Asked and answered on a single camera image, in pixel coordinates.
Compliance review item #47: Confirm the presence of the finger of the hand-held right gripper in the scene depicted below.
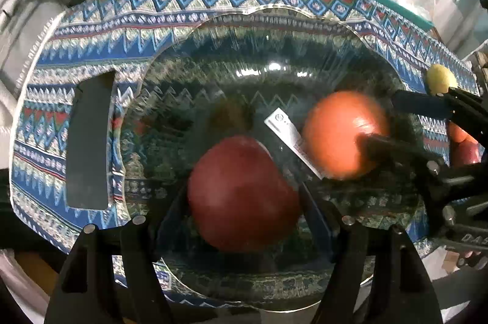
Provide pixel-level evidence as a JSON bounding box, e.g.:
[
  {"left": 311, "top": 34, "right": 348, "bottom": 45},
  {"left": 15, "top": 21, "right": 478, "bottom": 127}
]
[
  {"left": 356, "top": 133, "right": 488, "bottom": 233},
  {"left": 391, "top": 87, "right": 488, "bottom": 145}
]

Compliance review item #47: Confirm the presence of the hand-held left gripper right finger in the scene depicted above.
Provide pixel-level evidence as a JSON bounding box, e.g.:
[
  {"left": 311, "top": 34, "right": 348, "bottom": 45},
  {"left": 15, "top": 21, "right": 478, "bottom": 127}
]
[{"left": 299, "top": 185, "right": 445, "bottom": 324}]

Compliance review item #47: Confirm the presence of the grey clothes pile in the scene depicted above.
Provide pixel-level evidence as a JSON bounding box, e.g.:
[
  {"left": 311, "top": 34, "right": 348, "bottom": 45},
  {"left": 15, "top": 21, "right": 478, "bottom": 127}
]
[{"left": 0, "top": 0, "right": 115, "bottom": 142}]

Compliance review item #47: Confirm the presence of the pinkish red apple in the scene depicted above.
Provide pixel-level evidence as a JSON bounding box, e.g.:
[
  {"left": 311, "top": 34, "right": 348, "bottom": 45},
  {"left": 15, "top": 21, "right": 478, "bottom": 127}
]
[{"left": 450, "top": 141, "right": 482, "bottom": 166}]

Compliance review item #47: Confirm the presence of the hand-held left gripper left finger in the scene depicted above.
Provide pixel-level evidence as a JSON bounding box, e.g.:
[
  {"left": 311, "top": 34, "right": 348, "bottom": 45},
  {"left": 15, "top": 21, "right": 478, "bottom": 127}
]
[{"left": 44, "top": 183, "right": 191, "bottom": 324}]

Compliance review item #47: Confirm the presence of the person's right hand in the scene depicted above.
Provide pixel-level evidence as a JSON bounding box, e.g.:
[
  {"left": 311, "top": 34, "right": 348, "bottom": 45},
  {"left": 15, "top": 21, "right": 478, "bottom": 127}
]
[{"left": 457, "top": 251, "right": 483, "bottom": 268}]

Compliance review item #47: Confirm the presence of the blue patterned tablecloth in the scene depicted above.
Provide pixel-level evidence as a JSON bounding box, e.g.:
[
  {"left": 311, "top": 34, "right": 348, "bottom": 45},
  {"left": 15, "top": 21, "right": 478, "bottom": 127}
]
[{"left": 9, "top": 0, "right": 481, "bottom": 309}]

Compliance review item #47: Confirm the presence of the clear glass bowl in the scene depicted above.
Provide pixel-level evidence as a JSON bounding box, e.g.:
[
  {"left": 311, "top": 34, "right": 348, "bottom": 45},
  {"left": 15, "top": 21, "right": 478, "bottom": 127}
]
[{"left": 109, "top": 2, "right": 431, "bottom": 310}]

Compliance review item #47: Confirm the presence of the orange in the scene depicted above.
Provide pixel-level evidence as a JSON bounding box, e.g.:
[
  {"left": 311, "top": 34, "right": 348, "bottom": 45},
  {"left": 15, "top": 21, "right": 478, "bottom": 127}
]
[
  {"left": 447, "top": 121, "right": 479, "bottom": 145},
  {"left": 303, "top": 91, "right": 390, "bottom": 180}
]

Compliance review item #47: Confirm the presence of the dark red apple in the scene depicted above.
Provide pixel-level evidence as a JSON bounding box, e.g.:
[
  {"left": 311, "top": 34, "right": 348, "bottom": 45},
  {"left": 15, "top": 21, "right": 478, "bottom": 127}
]
[{"left": 187, "top": 135, "right": 302, "bottom": 253}]

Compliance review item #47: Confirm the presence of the black rectangular pad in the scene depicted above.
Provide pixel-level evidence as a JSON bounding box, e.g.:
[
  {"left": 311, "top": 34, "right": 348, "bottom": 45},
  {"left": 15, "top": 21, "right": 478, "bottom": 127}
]
[{"left": 66, "top": 72, "right": 115, "bottom": 211}]

